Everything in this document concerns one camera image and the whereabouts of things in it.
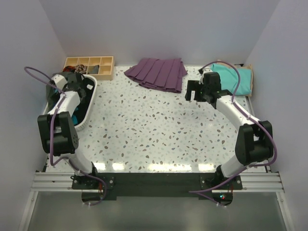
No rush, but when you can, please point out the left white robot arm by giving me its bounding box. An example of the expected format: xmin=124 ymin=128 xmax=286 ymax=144
xmin=38 ymin=72 xmax=101 ymax=189

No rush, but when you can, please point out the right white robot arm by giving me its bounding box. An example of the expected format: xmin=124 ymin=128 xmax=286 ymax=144
xmin=185 ymin=72 xmax=277 ymax=189

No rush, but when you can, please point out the red black fabric roll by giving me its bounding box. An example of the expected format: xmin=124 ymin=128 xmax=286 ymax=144
xmin=63 ymin=65 xmax=76 ymax=73

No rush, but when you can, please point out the patterned brown fabric roll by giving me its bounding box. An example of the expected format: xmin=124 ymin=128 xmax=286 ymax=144
xmin=75 ymin=64 xmax=88 ymax=74

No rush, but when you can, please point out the mint green folded shirt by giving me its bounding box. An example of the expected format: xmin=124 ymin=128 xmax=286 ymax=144
xmin=208 ymin=63 xmax=252 ymax=96

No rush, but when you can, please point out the dark grey fabric roll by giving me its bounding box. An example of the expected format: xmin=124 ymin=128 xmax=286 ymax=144
xmin=87 ymin=65 xmax=99 ymax=75

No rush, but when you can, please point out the purple pleated skirt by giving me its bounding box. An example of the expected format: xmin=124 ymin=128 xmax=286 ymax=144
xmin=124 ymin=58 xmax=188 ymax=93

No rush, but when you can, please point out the wooden compartment organizer box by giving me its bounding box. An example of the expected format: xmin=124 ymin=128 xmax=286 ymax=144
xmin=63 ymin=56 xmax=115 ymax=80

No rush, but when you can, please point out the white laundry basket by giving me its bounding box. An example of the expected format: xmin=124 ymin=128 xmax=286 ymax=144
xmin=43 ymin=74 xmax=98 ymax=132

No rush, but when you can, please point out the tan folded cloth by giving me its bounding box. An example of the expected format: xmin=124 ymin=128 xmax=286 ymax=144
xmin=216 ymin=59 xmax=254 ymax=97

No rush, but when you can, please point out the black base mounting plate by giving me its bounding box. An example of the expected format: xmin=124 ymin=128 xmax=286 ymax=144
xmin=71 ymin=172 xmax=243 ymax=202

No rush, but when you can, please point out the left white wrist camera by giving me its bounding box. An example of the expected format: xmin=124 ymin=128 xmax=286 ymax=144
xmin=51 ymin=74 xmax=67 ymax=90

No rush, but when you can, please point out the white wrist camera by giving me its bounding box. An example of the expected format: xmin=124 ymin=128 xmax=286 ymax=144
xmin=198 ymin=68 xmax=212 ymax=85
xmin=51 ymin=74 xmax=67 ymax=90

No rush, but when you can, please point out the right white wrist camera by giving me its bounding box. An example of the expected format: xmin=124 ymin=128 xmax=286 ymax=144
xmin=198 ymin=68 xmax=212 ymax=85

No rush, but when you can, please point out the aluminium frame rail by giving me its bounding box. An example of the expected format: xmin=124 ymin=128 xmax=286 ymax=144
xmin=30 ymin=172 xmax=284 ymax=193

